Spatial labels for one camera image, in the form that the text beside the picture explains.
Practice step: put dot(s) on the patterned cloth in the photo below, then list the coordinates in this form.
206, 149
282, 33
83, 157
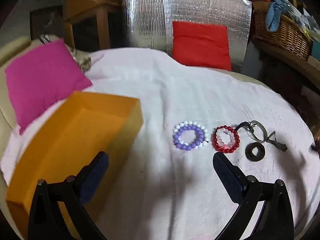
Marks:
83, 62

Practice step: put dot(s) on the pink cushion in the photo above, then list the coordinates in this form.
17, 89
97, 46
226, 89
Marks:
42, 80

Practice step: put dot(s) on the red cushion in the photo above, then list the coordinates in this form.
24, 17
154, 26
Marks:
200, 45

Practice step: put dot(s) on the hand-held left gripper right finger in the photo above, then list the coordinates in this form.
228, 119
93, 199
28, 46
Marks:
228, 177

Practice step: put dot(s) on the silver insulation sheet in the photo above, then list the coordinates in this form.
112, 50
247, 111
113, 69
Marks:
147, 17

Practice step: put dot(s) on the blue cloth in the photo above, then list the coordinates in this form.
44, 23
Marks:
275, 10

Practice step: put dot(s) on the wicker basket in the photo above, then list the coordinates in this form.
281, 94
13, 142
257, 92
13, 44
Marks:
287, 35

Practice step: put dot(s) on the orange cardboard box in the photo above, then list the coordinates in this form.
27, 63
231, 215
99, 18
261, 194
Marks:
62, 142

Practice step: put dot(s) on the wooden shelf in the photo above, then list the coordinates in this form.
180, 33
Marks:
287, 57

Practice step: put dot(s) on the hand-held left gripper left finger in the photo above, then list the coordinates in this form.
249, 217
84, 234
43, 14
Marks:
96, 177

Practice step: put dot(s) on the white towel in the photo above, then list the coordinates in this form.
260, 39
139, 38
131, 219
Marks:
175, 85

